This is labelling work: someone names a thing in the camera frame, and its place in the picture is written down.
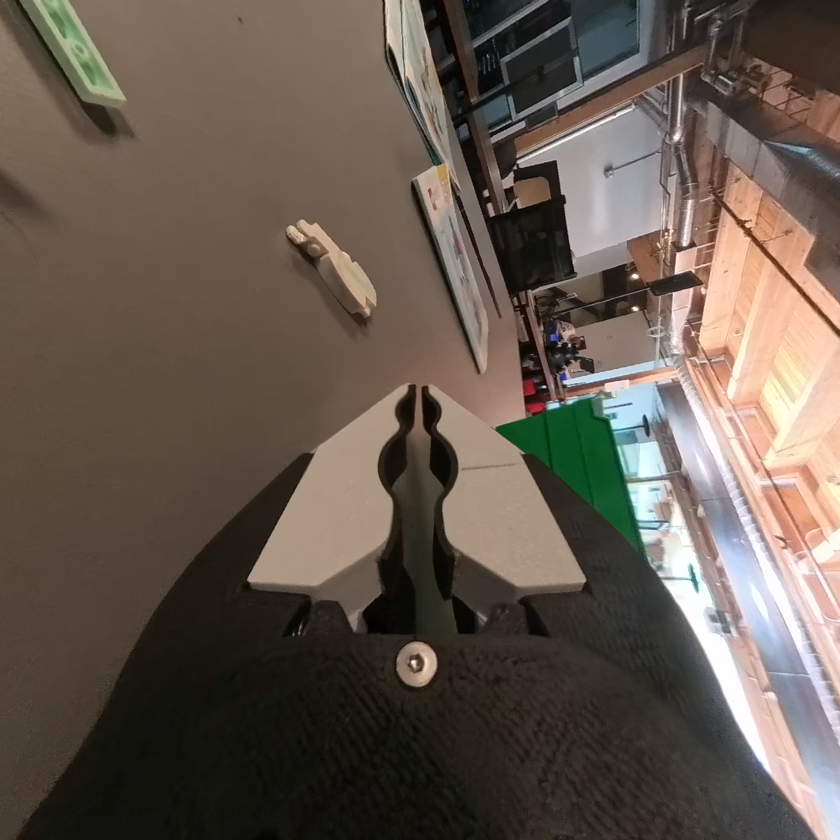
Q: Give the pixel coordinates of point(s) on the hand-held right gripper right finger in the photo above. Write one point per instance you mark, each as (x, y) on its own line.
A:
(512, 525)

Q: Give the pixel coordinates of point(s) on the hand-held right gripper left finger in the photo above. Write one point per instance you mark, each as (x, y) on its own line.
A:
(328, 518)

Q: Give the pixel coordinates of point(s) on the white lego piece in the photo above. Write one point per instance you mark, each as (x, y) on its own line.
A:
(341, 275)

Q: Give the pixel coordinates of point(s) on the green studded lego plate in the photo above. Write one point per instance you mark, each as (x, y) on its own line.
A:
(79, 52)

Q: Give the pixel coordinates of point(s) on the green plastic bin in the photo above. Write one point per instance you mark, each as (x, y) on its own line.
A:
(577, 459)

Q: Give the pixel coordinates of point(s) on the yellow-cornered instruction booklet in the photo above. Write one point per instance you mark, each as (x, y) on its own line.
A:
(453, 262)

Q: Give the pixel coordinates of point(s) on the black chair with tan back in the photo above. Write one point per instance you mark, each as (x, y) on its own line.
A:
(531, 243)

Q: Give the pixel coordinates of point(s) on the wooden ceiling beam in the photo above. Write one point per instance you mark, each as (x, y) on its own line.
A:
(590, 105)

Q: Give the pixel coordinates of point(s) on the grey framed window panel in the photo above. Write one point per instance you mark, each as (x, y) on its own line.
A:
(541, 65)

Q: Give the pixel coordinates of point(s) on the metal ventilation duct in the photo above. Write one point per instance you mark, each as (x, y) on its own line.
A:
(682, 170)

